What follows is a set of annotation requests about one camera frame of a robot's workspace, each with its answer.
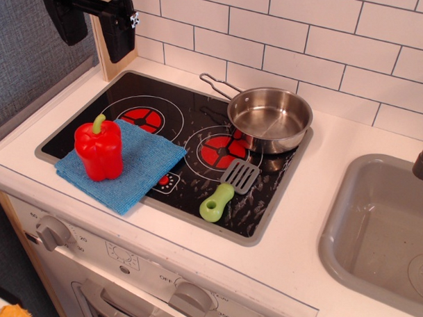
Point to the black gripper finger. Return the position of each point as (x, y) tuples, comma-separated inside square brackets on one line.
[(118, 28), (69, 21)]

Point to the metal pot with wire handle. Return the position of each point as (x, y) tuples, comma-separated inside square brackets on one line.
[(268, 120)]

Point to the black toy stovetop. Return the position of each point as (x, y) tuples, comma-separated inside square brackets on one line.
[(199, 124)]

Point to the red toy bell pepper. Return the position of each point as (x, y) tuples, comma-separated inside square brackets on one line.
[(99, 146)]

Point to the blue folded cloth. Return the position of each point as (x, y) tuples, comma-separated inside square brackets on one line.
[(147, 158)]

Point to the grey left oven knob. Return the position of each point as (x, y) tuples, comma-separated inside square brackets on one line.
[(52, 233)]

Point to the grey oven knob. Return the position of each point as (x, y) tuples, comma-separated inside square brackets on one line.
[(52, 233), (190, 300)]

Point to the grey right oven knob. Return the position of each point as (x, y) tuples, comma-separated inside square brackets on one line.
[(190, 300)]

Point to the orange plush object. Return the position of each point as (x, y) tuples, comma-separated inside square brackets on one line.
[(14, 310)]

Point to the grey toy sink basin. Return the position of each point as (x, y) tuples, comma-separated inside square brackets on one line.
[(373, 239)]

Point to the wooden side post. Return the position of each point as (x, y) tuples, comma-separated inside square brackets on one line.
[(110, 70)]

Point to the grey spatula with green handle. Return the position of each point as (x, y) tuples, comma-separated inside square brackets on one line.
[(237, 179)]

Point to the grey oven door handle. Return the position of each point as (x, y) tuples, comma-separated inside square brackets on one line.
[(111, 300)]

